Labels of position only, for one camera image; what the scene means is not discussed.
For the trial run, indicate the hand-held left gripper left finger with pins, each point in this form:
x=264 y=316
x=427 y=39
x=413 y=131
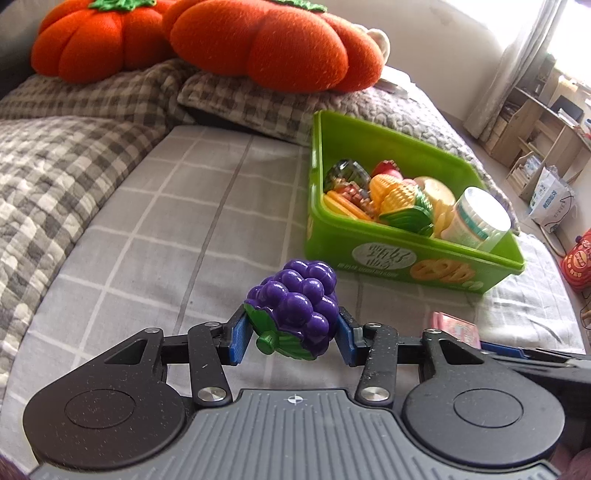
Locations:
x=240 y=337

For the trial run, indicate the grey checkered quilted pillow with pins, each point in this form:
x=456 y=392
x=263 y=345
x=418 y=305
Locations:
x=258 y=101

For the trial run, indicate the white shopping bag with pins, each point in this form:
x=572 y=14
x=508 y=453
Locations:
x=549 y=194

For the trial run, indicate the yellow toy pot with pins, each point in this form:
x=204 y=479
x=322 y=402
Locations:
x=436 y=191

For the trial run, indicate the pink rubber chicken toy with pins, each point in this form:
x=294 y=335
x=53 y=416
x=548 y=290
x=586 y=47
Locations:
x=387 y=168

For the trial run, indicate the yellow green toy corn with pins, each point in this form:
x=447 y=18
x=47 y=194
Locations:
x=397 y=198

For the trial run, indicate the orange pumpkin cushion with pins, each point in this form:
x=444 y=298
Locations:
x=277 y=46
x=92 y=41

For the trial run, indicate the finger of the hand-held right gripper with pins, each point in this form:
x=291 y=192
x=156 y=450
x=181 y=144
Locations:
x=545 y=369

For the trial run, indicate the dark green translucent toy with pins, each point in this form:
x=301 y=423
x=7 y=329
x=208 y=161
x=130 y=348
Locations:
x=346 y=173

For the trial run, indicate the grey checkered quilt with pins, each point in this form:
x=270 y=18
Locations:
x=55 y=184

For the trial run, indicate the purple toy grapes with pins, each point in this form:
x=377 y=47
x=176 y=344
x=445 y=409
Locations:
x=300 y=304

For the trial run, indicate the red printed bag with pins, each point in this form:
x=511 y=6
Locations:
x=579 y=263

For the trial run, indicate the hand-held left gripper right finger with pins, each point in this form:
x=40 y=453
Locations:
x=346 y=338

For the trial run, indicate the wooden desk with shelves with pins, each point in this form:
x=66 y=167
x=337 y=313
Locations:
x=545 y=129

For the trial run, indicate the green plastic box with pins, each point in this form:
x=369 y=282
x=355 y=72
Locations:
x=323 y=249

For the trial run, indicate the white sheer curtain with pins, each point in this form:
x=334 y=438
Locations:
x=512 y=69

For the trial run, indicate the pink card box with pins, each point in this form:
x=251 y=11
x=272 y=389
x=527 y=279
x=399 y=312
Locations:
x=457 y=330

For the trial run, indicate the grey sofa cushion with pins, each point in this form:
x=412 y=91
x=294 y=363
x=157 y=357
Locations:
x=14 y=55

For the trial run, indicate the clear cotton swab jar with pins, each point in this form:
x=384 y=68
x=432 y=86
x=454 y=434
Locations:
x=475 y=221

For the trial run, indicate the white plush toy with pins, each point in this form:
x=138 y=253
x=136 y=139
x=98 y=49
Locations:
x=379 y=39

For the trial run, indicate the grey grid bedsheet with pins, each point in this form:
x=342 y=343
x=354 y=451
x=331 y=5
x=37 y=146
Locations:
x=161 y=230

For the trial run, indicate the orange yellow toy lid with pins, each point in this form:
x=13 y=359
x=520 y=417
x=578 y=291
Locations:
x=341 y=207

